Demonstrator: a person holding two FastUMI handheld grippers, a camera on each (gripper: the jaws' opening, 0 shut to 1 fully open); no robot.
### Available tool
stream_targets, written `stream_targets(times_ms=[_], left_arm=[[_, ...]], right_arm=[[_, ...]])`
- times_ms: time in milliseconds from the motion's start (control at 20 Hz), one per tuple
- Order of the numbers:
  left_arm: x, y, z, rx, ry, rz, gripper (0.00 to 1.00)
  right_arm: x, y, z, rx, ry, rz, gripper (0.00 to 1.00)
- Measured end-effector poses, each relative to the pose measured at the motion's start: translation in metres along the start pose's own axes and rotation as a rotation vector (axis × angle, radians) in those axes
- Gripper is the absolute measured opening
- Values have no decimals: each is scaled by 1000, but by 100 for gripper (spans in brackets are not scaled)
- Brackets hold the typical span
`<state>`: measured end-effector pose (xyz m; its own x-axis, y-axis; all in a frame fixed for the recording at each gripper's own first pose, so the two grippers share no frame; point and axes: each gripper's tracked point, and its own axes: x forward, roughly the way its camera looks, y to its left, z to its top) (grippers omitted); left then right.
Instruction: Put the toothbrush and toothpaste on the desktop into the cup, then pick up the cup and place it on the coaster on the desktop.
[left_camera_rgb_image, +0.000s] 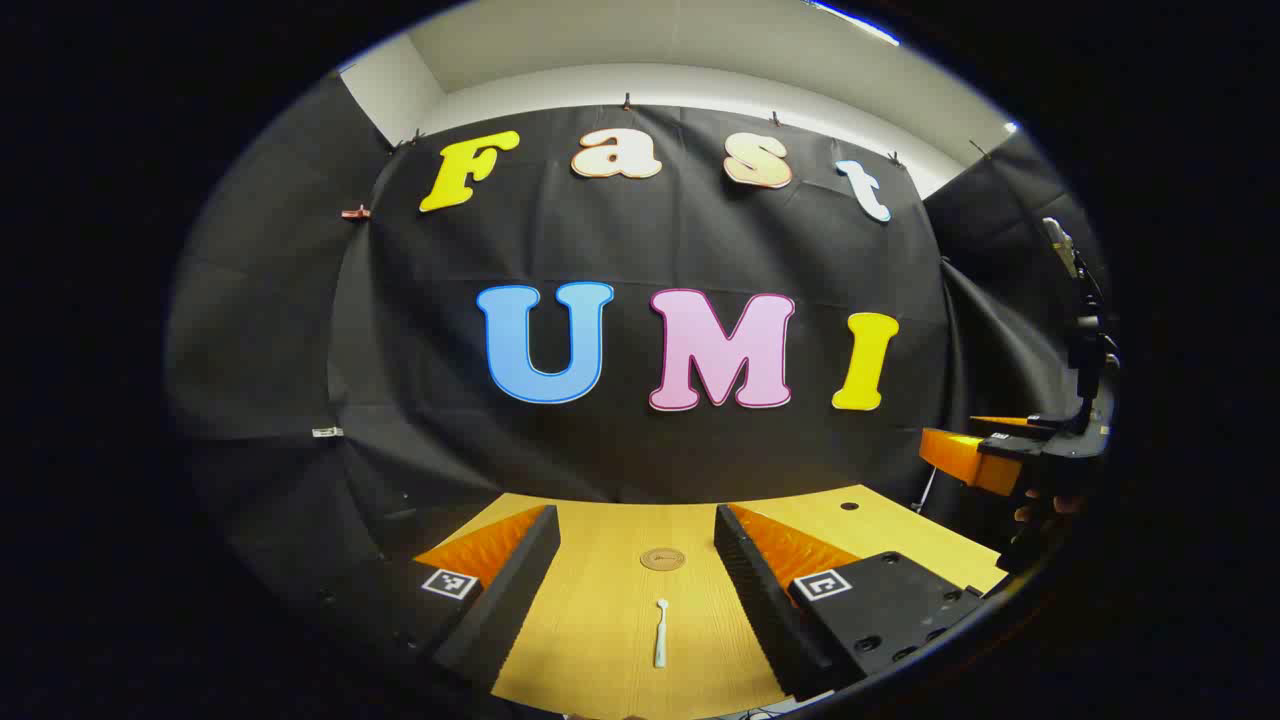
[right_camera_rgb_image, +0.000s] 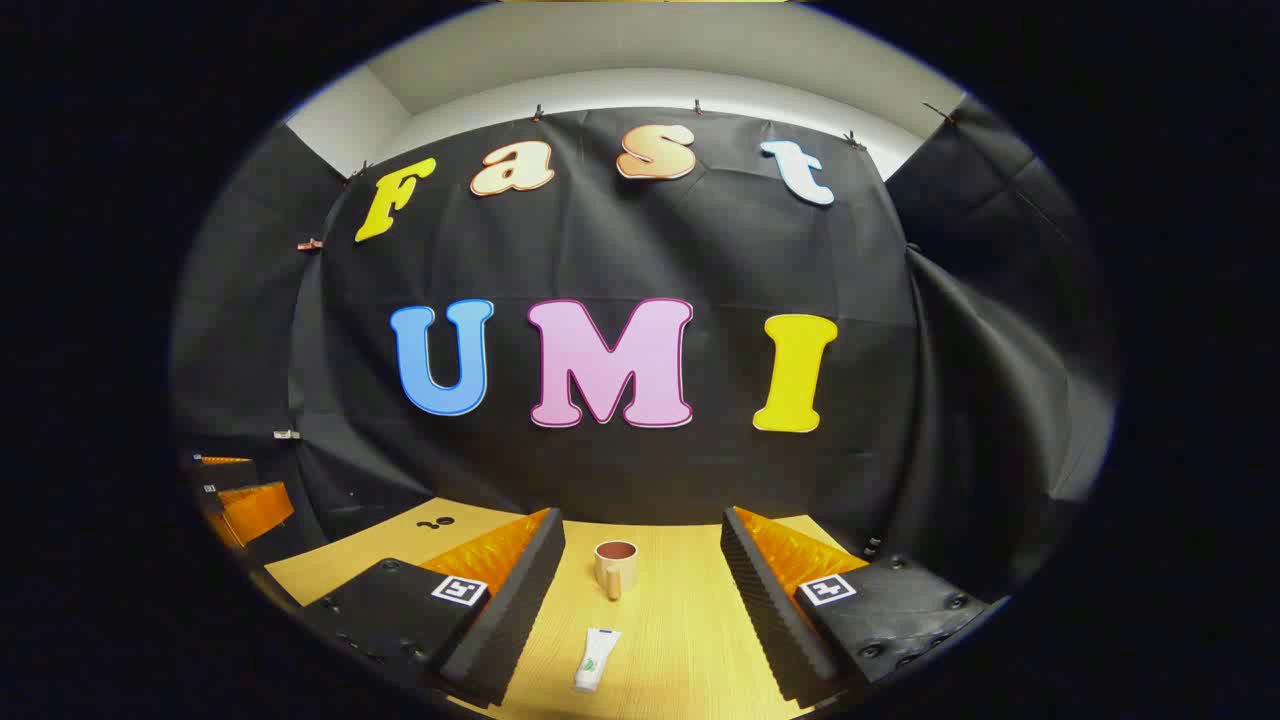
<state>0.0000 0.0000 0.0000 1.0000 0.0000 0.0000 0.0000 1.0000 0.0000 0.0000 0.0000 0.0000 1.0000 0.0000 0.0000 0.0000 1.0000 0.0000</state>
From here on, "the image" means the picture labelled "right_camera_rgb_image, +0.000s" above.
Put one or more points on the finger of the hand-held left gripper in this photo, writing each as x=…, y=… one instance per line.
x=255, y=510
x=225, y=470

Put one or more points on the beige cup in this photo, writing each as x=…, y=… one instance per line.
x=612, y=572

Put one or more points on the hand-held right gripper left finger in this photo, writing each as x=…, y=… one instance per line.
x=510, y=620

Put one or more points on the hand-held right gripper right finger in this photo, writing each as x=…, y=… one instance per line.
x=775, y=620

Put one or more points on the white toothpaste tube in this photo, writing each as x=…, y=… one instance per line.
x=597, y=660

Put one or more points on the wooden desktop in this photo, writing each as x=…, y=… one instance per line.
x=680, y=640

